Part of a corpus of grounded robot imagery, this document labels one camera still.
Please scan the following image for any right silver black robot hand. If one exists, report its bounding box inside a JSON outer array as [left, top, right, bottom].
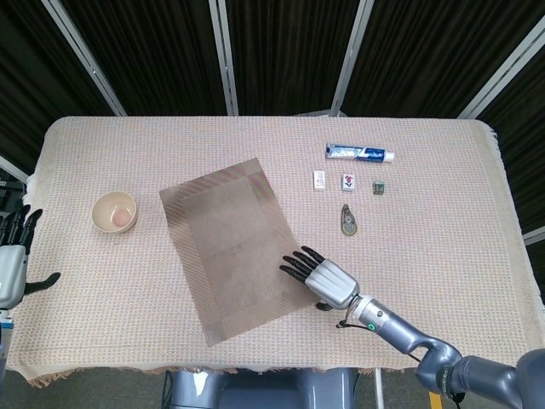
[[279, 245, 359, 312]]

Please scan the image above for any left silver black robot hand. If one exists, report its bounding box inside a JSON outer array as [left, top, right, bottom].
[[0, 204, 62, 310]]

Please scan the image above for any brown woven placemat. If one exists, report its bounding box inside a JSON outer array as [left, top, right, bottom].
[[158, 157, 324, 349]]

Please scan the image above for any beige plastic bowl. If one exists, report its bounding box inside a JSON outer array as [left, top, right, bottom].
[[92, 191, 138, 234]]

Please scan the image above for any olive correction tape dispenser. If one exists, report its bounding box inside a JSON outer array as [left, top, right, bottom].
[[340, 204, 359, 236]]

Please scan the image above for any black equipment pile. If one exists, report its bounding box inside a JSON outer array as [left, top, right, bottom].
[[0, 170, 26, 214]]

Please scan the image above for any grey robot torso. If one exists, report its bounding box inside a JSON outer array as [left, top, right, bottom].
[[163, 368, 384, 409]]

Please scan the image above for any blue white toothpaste tube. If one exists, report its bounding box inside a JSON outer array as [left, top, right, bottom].
[[325, 142, 395, 164]]

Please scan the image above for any dark pleated curtain panel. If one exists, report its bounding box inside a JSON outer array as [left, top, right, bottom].
[[223, 0, 363, 116], [59, 0, 229, 117], [476, 72, 545, 235], [0, 0, 116, 176], [342, 0, 545, 118]]

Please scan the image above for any pink beige woven tablecloth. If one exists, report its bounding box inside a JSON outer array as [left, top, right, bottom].
[[0, 115, 545, 378]]

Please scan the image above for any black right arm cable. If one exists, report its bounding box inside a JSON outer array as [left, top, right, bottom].
[[334, 306, 427, 363]]

